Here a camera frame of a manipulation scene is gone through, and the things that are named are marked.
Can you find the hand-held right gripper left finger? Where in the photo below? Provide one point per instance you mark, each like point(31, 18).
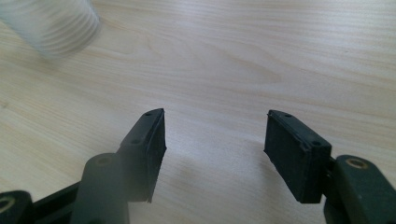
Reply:
point(146, 146)

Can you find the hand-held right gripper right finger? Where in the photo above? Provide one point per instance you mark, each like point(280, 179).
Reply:
point(295, 155)

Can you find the stack of clear plastic cups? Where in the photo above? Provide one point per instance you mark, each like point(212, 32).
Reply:
point(53, 25)

